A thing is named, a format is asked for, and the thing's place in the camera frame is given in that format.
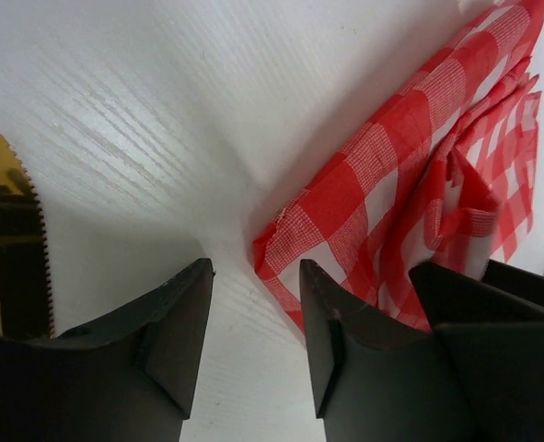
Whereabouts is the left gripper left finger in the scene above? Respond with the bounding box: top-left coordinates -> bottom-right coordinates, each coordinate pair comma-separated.
0,258 -> 214,441

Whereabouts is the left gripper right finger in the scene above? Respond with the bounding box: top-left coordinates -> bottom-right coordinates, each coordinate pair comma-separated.
300,260 -> 544,441

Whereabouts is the red white checkered cloth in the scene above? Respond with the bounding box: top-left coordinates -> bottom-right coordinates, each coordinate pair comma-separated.
252,1 -> 544,331

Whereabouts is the gold knife dark handle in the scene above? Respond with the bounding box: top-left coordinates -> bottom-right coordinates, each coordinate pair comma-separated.
0,134 -> 55,340

